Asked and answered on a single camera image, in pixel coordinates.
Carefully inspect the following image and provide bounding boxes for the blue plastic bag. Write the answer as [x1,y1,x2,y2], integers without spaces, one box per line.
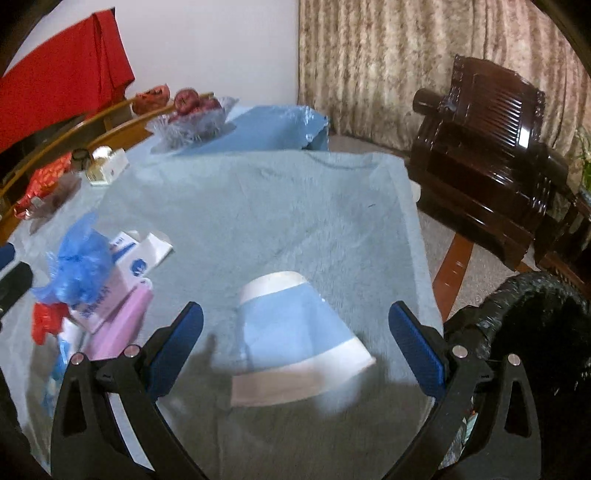
[32,212,114,307]

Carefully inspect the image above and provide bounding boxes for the red apples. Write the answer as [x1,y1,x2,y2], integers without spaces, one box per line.
[168,88,221,122]

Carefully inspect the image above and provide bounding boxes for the gold tissue box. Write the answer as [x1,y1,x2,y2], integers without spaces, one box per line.
[85,146,129,187]

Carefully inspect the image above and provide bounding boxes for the beige patterned curtain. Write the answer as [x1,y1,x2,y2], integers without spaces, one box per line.
[298,0,590,188]

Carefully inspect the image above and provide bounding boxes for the pink face mask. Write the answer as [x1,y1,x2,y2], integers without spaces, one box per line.
[83,278,153,360]

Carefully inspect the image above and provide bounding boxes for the blue plastic table cover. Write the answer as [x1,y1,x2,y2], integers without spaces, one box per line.
[166,105,329,155]

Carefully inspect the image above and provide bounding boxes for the potted green flowering plant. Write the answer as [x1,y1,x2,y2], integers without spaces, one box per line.
[575,126,591,193]

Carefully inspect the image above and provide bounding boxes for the dark wooden side table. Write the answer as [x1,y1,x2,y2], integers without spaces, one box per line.
[534,191,590,298]

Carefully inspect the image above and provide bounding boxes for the red gold candy packet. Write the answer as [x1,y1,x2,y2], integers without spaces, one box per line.
[13,152,72,220]

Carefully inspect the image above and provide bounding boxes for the wooden sideboard cabinet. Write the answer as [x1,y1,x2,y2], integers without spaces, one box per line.
[0,91,216,245]

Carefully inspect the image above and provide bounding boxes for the red plastic bag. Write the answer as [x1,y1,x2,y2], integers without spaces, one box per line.
[31,302,69,345]

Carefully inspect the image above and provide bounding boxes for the dark wooden armchair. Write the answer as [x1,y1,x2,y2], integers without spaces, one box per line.
[408,55,574,268]

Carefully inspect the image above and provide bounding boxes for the red cloth drape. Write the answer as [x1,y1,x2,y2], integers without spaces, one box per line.
[1,9,135,150]

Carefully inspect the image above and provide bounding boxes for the glass candy dish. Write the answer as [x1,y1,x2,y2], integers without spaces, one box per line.
[13,173,81,234]

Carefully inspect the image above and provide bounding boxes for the white blue tissue pack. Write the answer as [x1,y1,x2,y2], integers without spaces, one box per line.
[70,231,172,333]

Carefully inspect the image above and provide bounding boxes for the glass fruit bowl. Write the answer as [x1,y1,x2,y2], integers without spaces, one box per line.
[145,97,238,153]

